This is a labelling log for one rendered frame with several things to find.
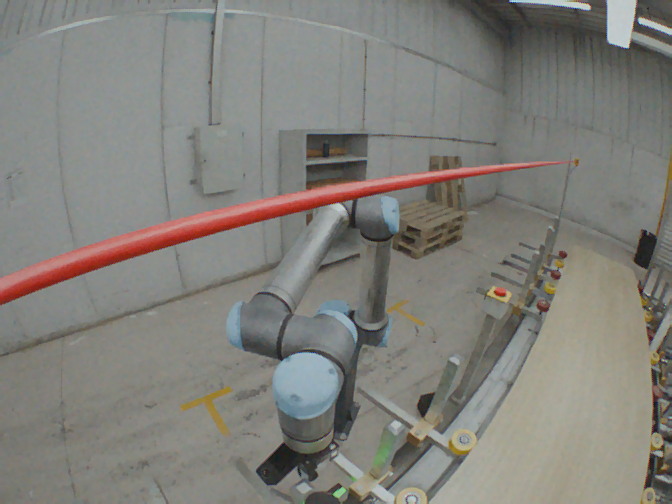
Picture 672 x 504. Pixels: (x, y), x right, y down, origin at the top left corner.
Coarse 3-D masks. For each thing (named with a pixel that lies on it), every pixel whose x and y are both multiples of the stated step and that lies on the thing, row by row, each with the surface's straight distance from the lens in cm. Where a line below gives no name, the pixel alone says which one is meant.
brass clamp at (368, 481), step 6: (390, 468) 95; (366, 474) 93; (390, 474) 96; (360, 480) 92; (366, 480) 92; (372, 480) 92; (378, 480) 92; (384, 480) 97; (354, 486) 91; (366, 486) 91; (372, 486) 91; (354, 492) 92; (360, 492) 90; (366, 492) 90; (360, 498) 92
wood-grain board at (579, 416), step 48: (576, 288) 210; (624, 288) 254; (576, 336) 160; (624, 336) 187; (528, 384) 120; (576, 384) 133; (624, 384) 152; (528, 432) 106; (576, 432) 117; (624, 432) 132; (480, 480) 91; (528, 480) 97; (576, 480) 107; (624, 480) 121
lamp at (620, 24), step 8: (616, 0) 126; (624, 0) 124; (632, 0) 123; (616, 8) 132; (624, 8) 130; (632, 8) 129; (616, 16) 138; (624, 16) 137; (632, 16) 135; (616, 24) 146; (624, 24) 144; (616, 32) 154; (624, 32) 152; (616, 40) 163; (624, 40) 161
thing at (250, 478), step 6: (234, 462) 92; (240, 462) 92; (240, 468) 91; (246, 468) 91; (246, 474) 90; (252, 474) 90; (246, 480) 89; (252, 480) 89; (258, 480) 89; (252, 486) 88; (258, 486) 88; (258, 492) 87; (264, 492) 87; (264, 498) 86; (270, 498) 86
